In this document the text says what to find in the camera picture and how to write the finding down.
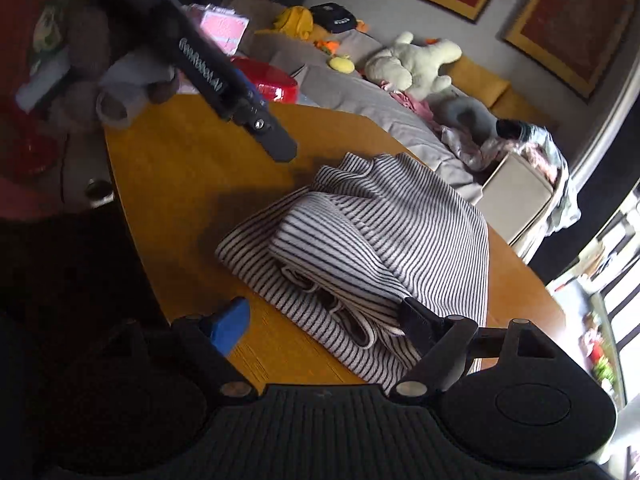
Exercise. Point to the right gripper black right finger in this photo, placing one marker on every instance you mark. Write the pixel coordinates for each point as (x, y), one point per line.
(443, 345)

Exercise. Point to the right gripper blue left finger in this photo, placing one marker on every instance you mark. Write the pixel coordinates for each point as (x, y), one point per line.
(206, 341)

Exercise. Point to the grey striped knit garment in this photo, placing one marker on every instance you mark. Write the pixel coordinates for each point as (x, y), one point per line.
(340, 256)

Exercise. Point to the pile of clothes on box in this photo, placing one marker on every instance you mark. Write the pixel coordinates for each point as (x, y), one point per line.
(536, 146)

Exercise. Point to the hand holding left gripper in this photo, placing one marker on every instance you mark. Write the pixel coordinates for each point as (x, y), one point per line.
(111, 84)

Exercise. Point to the pink box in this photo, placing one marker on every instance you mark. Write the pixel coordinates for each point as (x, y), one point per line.
(223, 26)

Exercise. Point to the beige storage box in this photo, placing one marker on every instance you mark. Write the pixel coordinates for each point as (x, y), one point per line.
(513, 196)

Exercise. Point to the yellow plush toy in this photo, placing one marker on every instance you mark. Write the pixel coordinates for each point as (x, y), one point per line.
(295, 22)

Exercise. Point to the red plastic stool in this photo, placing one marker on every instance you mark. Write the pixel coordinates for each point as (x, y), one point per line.
(272, 83)

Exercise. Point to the black cap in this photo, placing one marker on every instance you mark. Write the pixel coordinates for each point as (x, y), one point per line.
(333, 17)

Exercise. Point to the grey covered sofa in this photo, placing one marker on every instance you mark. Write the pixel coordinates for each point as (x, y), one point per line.
(445, 150)

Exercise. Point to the grey neck pillow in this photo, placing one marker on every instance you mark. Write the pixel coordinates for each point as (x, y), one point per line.
(468, 115)

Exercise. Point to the yellow lemon plush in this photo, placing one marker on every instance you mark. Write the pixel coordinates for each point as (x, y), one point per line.
(341, 65)

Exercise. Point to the yellow sofa cushion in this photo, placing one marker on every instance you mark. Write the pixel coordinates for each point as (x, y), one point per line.
(477, 81)

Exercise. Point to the white plush duck toy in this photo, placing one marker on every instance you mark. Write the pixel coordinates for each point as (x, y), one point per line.
(407, 67)

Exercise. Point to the right red framed picture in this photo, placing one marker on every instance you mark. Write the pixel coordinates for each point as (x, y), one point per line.
(575, 40)

